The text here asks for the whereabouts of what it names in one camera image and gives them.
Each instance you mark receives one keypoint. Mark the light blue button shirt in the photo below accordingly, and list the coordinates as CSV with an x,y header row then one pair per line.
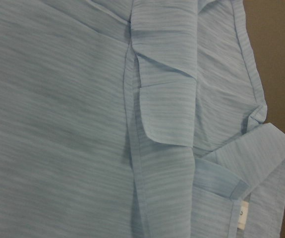
x,y
134,119

